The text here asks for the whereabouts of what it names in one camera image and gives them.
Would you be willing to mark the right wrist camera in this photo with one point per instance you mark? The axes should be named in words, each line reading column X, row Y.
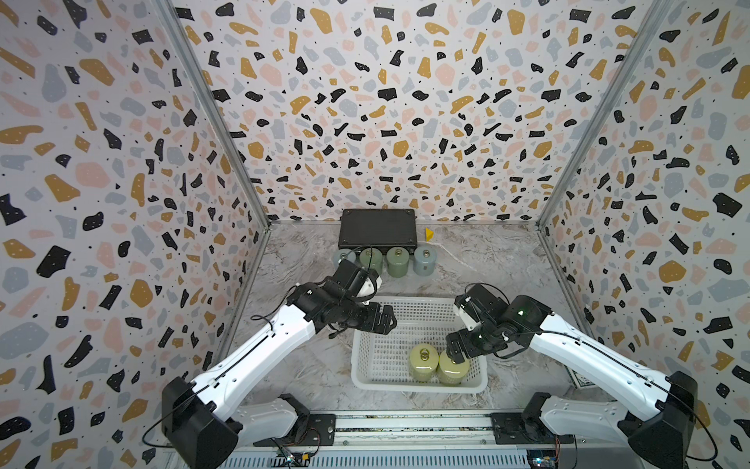
column 468, row 311

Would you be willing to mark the aluminium rail frame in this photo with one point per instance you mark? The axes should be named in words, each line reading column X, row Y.
column 451, row 439

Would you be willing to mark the yellow-green canister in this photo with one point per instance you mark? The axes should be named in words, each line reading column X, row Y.
column 423, row 362
column 451, row 373

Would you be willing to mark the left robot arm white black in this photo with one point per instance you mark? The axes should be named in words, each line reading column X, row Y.
column 204, row 419

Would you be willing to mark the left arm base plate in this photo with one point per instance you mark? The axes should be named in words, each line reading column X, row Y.
column 314, row 430

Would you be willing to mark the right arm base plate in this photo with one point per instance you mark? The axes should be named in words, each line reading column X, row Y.
column 512, row 428

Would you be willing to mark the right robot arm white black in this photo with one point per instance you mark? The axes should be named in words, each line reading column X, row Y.
column 654, row 414

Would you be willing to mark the blue tea canister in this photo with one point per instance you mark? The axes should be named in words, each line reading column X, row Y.
column 344, row 254

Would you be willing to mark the white plastic basket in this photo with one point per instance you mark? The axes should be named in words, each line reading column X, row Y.
column 407, row 359

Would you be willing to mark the blue-grey tea canister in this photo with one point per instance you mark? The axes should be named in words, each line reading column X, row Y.
column 424, row 261

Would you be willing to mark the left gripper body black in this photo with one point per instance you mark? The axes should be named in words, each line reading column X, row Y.
column 365, row 317

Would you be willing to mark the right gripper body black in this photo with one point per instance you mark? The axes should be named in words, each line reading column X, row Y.
column 471, row 343

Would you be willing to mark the circuit board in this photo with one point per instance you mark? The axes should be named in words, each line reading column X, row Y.
column 540, row 459
column 293, row 459

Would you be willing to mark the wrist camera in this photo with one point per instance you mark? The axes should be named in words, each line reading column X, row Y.
column 365, row 285
column 468, row 311

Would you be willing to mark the playing card box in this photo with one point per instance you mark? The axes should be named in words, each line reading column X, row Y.
column 580, row 381

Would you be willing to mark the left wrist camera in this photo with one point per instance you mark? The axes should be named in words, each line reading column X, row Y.
column 365, row 285

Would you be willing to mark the green tea canister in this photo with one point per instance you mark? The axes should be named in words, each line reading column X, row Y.
column 397, row 259
column 372, row 259

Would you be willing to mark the black briefcase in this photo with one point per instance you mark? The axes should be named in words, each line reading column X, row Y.
column 378, row 228

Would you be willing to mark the circuit board right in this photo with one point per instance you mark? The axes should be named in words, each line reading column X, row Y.
column 540, row 459

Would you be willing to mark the circuit board left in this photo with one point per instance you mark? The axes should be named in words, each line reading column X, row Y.
column 293, row 459

